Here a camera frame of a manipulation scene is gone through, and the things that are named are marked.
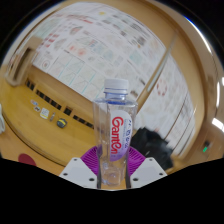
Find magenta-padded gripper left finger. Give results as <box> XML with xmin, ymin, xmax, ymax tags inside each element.
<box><xmin>59</xmin><ymin>145</ymin><xmax>102</xmax><ymax>190</ymax></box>

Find pale yellow card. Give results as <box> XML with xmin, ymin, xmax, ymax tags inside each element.
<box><xmin>39</xmin><ymin>107</ymin><xmax>51</xmax><ymax>120</ymax></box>

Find clear plastic water bottle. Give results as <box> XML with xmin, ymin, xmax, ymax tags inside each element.
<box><xmin>92</xmin><ymin>78</ymin><xmax>139</xmax><ymax>188</ymax></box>

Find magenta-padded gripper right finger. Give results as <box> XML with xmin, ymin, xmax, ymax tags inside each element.
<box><xmin>125</xmin><ymin>146</ymin><xmax>168</xmax><ymax>190</ymax></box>

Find large white wall poster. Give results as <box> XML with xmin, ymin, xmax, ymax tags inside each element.
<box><xmin>133</xmin><ymin>54</ymin><xmax>198</xmax><ymax>158</ymax></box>
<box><xmin>32</xmin><ymin>2</ymin><xmax>168</xmax><ymax>113</ymax></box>

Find flat round red coaster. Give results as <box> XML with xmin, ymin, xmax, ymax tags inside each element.
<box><xmin>17</xmin><ymin>153</ymin><xmax>37</xmax><ymax>167</ymax></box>

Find brown cardboard model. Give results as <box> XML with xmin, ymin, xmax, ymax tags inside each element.
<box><xmin>4</xmin><ymin>44</ymin><xmax>40</xmax><ymax>88</ymax></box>

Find black bag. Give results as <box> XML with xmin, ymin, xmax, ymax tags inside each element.
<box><xmin>134</xmin><ymin>126</ymin><xmax>175</xmax><ymax>171</ymax></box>

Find black and yellow tape measure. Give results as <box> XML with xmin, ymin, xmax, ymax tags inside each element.
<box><xmin>56</xmin><ymin>117</ymin><xmax>69</xmax><ymax>129</ymax></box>

